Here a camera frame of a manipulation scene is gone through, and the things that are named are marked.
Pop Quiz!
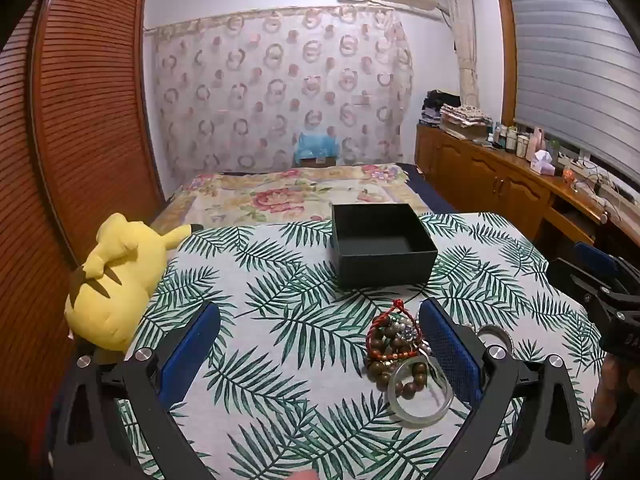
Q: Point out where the dark blue mattress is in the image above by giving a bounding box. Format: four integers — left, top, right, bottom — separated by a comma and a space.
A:
402, 162, 457, 214

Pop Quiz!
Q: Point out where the ring pattern curtain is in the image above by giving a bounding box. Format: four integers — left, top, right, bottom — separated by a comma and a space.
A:
145, 4, 416, 177

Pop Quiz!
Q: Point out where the silver bangle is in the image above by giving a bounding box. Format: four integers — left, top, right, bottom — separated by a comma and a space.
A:
472, 324, 516, 357

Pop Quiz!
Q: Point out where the red string bracelet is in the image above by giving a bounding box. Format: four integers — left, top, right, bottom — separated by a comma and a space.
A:
366, 299, 407, 361

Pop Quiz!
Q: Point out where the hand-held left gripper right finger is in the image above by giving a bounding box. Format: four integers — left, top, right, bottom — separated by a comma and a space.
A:
419, 297, 586, 480

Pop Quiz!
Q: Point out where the small dark bead bracelet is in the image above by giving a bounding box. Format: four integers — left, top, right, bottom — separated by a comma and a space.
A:
372, 326, 408, 353

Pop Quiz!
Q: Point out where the yellow plush toy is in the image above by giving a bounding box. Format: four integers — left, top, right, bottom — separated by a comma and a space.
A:
64, 212, 204, 353

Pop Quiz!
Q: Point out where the floral folded cloth stack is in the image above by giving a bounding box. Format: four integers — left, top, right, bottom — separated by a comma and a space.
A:
440, 103, 494, 141

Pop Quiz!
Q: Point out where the black jewelry box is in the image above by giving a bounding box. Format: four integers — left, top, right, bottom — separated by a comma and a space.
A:
331, 203, 439, 291

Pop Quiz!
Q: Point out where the large brown wooden bead bracelet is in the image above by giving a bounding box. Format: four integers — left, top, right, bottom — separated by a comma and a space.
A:
365, 357, 429, 399

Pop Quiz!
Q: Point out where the wrapped air conditioner pipe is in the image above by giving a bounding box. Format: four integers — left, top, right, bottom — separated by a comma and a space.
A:
442, 0, 482, 111

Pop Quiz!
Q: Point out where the pink paper box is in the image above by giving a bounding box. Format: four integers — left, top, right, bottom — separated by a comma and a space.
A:
530, 149, 557, 176

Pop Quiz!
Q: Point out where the floral bedspread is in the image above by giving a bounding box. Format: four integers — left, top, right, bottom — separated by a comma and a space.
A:
150, 162, 437, 237

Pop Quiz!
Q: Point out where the tangle of cables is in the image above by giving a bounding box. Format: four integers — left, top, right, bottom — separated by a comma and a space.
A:
567, 159, 628, 213

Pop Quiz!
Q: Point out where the grey window blind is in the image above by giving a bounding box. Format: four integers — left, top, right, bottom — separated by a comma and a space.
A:
507, 0, 640, 187

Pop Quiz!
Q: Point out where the pale jade bangle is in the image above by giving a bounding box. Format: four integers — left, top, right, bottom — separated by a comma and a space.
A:
387, 355, 455, 429

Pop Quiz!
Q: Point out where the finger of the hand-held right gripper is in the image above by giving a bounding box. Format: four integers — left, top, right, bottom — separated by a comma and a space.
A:
546, 258, 619, 311
574, 241, 640, 289

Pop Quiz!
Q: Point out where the row of cosmetic bottles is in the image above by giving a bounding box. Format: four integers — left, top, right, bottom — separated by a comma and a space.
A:
492, 120, 534, 159

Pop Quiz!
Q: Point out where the leaf print tablecloth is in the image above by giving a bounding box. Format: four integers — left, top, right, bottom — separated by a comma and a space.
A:
115, 212, 609, 480

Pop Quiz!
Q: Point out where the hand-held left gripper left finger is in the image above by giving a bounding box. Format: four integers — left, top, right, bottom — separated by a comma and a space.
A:
50, 302, 221, 480

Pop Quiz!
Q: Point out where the pearl necklace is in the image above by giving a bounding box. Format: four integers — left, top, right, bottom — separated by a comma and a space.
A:
397, 316, 436, 359

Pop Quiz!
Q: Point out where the wooden sideboard cabinet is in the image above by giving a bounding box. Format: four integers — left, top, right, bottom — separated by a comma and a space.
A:
415, 124, 640, 272

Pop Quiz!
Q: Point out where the dark folded clothes stack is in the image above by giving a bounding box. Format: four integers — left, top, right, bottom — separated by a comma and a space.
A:
421, 90, 462, 127

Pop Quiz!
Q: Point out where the wooden louvered wardrobe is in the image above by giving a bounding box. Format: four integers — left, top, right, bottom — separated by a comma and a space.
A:
0, 0, 167, 480

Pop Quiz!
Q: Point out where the blue bag on bed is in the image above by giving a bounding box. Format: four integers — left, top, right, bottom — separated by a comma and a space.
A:
292, 130, 342, 167

